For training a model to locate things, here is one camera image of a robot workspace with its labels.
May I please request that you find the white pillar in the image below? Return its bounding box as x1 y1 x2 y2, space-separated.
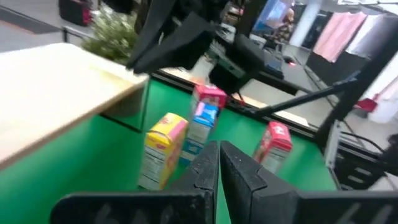
289 0 323 47

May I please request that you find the yellow Pops cereal box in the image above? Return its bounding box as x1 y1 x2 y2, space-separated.
137 112 189 191

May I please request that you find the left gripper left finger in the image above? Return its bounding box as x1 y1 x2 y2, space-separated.
49 140 220 224

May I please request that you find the blue display screen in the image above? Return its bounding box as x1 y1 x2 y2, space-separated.
253 0 295 30

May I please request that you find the green table mat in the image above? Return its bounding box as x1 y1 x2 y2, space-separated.
0 77 338 224

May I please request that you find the artificial plant in striped pot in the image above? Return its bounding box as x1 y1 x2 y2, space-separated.
81 6 139 65

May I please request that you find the small red object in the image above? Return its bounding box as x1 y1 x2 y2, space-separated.
354 98 379 113

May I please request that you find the person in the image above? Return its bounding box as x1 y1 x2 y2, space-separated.
275 7 296 44

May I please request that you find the black metal table frame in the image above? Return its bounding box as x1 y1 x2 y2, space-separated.
149 40 398 147

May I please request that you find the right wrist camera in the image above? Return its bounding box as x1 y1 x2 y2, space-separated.
207 33 267 96

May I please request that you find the white hanging cloth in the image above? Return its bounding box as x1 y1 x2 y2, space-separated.
345 14 386 55

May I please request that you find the blue Rice Krispies box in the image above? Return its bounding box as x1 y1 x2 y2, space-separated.
178 101 220 167

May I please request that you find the pink hanging cloth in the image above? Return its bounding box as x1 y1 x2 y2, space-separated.
312 11 368 63

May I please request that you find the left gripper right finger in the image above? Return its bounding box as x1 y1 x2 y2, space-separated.
220 140 398 224

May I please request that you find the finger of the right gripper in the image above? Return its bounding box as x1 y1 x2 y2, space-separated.
133 14 215 74
126 0 177 70

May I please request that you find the wooden shelf with black frame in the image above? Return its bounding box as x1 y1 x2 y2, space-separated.
0 42 150 171

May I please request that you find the black equipment case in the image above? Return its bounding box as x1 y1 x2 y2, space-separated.
323 119 398 191

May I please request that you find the black and red bag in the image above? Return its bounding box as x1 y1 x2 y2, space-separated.
58 0 93 27

